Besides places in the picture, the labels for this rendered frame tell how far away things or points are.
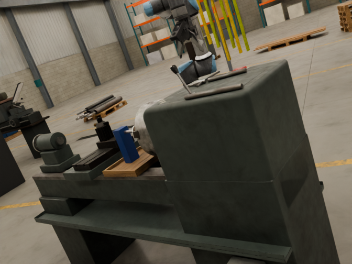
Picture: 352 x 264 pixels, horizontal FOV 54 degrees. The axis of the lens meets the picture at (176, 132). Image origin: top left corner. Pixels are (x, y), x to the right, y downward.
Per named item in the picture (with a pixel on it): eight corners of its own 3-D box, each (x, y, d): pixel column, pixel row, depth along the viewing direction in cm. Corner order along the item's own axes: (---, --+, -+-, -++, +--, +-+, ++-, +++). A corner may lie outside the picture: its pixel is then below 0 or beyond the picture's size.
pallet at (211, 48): (221, 56, 1454) (213, 33, 1428) (214, 61, 1390) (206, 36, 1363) (196, 64, 1518) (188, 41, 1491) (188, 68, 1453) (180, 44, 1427)
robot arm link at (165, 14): (157, 6, 229) (139, -1, 182) (173, 0, 227) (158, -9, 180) (163, 23, 231) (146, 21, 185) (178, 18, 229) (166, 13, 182)
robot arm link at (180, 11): (179, 7, 170) (167, 12, 175) (182, 16, 171) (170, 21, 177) (188, 4, 175) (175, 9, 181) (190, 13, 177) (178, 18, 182)
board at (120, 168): (173, 149, 225) (171, 143, 224) (136, 176, 199) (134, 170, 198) (141, 151, 244) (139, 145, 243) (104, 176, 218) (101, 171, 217)
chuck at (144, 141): (190, 136, 210) (170, 89, 200) (161, 166, 189) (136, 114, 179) (179, 138, 216) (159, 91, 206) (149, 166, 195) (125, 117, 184)
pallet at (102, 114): (108, 108, 1142) (106, 105, 1138) (128, 103, 1098) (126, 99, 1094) (83, 122, 1040) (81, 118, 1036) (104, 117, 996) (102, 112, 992)
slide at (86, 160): (134, 141, 251) (132, 135, 250) (90, 170, 221) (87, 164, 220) (118, 142, 263) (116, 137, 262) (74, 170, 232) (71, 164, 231)
